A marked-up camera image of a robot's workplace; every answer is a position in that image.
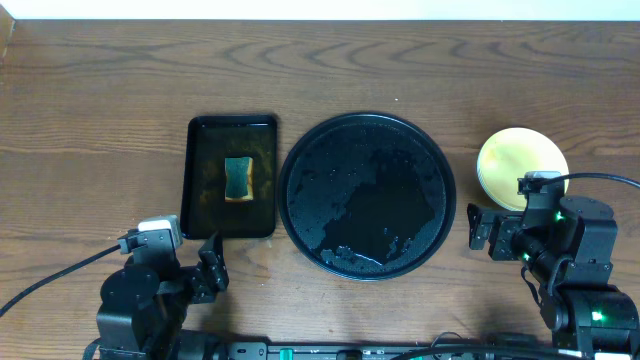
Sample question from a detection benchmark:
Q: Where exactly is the green and yellow sponge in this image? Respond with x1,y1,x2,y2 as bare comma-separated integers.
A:
225,157,254,202

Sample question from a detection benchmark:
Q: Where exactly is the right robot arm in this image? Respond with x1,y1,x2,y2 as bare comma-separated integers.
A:
467,196,639,359

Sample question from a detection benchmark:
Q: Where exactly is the black rectangular tray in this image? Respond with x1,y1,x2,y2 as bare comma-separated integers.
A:
180,114,277,240

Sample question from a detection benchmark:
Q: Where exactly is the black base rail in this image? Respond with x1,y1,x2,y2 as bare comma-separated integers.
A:
169,329,566,360

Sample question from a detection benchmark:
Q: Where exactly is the black round tray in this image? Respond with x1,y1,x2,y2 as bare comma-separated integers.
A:
278,112,456,281

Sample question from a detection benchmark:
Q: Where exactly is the yellow plate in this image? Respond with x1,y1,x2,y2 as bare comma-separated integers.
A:
476,127,569,211

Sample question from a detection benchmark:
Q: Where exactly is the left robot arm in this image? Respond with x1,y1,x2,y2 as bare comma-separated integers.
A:
83,230,229,360

